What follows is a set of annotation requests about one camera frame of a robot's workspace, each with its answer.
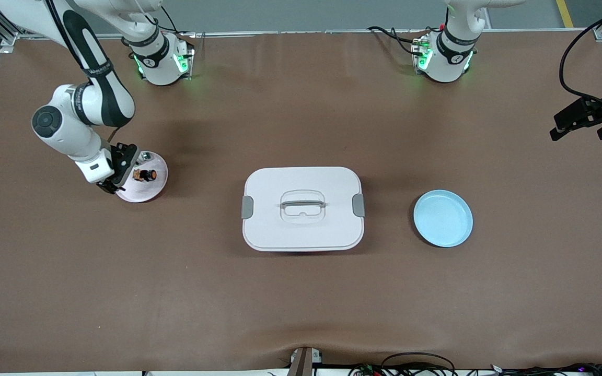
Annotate aluminium table edge rail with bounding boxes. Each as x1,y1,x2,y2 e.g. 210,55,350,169
16,29,597,40

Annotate light blue round plate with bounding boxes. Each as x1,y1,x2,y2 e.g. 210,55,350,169
413,189,474,248

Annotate white lidded storage box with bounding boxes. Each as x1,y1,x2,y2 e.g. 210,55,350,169
241,167,365,252

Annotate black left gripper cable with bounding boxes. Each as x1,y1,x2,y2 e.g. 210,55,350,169
559,0,602,113

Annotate black arm base cable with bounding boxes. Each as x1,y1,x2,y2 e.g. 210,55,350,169
367,25,422,56

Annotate small grey bracket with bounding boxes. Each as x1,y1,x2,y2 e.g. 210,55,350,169
286,346,322,376

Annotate pale pink round plate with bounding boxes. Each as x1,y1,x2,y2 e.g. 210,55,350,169
115,151,169,203

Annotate brown table cover mat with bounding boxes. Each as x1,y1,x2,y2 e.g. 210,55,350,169
0,31,602,372

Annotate grey box lid handle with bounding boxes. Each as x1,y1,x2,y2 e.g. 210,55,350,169
280,199,327,209

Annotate black cable bundle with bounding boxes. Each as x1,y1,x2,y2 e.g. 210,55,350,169
348,352,602,376

